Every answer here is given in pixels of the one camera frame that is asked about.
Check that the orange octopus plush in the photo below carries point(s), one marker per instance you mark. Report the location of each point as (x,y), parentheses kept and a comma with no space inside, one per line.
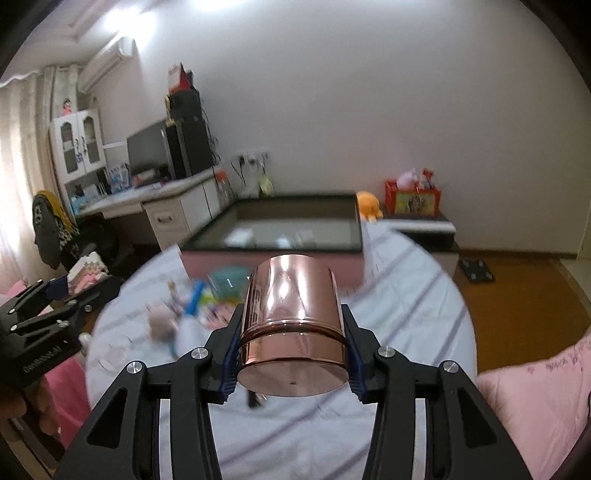
(369,205)

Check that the person's left hand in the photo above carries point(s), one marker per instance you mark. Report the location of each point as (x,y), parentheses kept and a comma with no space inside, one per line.
(21,404)

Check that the black office chair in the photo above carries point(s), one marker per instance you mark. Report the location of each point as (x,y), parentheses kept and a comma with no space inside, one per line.
(108,244)

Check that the blue highlighter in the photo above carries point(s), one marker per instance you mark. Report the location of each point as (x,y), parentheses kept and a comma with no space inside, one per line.
(195,299)

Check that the pink quilt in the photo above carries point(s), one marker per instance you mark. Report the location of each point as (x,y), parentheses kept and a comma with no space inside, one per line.
(531,406)

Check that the black speaker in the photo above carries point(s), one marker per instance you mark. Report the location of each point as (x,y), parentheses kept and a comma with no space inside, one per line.
(184,106)

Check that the teal round box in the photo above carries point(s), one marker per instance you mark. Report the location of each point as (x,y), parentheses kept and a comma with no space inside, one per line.
(228,282)

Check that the white air conditioner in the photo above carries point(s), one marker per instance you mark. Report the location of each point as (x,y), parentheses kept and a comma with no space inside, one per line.
(104,64)

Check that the white desk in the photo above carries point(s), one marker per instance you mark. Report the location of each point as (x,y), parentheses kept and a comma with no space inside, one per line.
(166,217)

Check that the pink white checked cloth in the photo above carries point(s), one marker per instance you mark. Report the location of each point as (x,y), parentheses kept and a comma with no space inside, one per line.
(90,272)

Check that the white glass door cabinet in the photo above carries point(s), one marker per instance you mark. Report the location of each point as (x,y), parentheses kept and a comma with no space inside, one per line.
(78,143)

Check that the black computer tower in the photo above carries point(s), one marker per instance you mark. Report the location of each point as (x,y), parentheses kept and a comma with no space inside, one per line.
(191,147)

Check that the striped white bed sheet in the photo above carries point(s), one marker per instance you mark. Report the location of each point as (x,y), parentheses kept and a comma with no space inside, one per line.
(406,323)

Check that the blue white box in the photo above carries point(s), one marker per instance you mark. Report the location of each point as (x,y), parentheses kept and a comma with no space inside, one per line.
(119,177)

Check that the black white bedside table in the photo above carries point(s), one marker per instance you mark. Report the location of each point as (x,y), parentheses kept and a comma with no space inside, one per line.
(429,235)

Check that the clear jar red lid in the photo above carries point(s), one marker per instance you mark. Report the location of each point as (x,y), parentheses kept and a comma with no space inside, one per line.
(223,189)

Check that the small doll figure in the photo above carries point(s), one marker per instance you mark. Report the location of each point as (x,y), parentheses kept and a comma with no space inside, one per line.
(67,107)

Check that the light curtain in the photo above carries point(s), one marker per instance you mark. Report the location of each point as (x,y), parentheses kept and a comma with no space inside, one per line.
(23,161)

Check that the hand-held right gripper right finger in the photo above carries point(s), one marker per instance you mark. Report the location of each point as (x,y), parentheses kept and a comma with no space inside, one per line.
(354,369)

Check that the red white boxes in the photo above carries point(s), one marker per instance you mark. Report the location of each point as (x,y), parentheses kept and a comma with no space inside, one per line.
(178,81)

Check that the white wall sockets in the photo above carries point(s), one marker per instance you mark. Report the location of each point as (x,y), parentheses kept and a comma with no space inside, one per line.
(253,157)

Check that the pink pig plush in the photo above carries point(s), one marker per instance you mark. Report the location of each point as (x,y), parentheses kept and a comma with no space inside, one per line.
(407,179)

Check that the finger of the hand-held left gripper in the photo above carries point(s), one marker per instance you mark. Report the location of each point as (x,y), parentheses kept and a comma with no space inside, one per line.
(54,287)
(92,300)

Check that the black bathroom scale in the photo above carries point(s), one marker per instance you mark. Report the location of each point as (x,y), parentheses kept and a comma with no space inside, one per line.
(478,271)

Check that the small doll toy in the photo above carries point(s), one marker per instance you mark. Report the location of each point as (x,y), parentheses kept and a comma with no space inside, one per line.
(162,323)

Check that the black computer monitor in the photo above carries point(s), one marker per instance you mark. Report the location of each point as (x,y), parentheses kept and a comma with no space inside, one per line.
(147,150)

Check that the red toy crate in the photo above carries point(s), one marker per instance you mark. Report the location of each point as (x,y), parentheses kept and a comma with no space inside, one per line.
(413,203)

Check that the rose gold metal cup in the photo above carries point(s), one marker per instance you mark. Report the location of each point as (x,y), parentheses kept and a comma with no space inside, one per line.
(291,323)

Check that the small black object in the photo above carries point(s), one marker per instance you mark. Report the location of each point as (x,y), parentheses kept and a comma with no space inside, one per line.
(256,399)

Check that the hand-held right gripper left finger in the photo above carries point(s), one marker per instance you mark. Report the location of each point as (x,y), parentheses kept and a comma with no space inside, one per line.
(229,369)

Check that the red white toy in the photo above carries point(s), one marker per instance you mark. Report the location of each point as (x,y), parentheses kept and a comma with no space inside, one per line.
(427,179)

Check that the yellow black garment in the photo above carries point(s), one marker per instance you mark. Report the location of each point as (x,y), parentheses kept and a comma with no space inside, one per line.
(53,226)

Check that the yellow snack bag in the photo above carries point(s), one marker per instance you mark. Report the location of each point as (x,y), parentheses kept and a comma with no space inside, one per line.
(266,184)

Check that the pink storage box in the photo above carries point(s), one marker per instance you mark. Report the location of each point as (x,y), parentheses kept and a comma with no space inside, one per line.
(207,264)

